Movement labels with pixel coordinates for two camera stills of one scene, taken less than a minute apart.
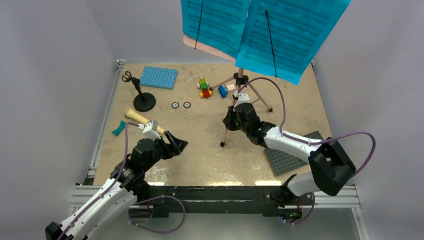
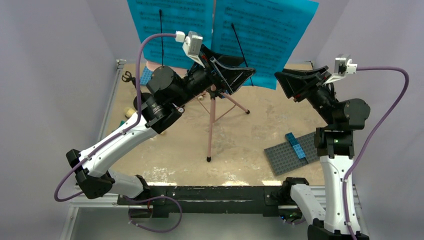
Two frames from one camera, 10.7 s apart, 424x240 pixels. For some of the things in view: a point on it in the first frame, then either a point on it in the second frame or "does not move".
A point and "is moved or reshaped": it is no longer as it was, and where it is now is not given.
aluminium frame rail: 82,192 does not move
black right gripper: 228,119 → 295,85
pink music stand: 240,78 is moved or reshaped
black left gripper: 175,148 → 231,75
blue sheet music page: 219,24 → 157,17
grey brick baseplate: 282,162 does not move
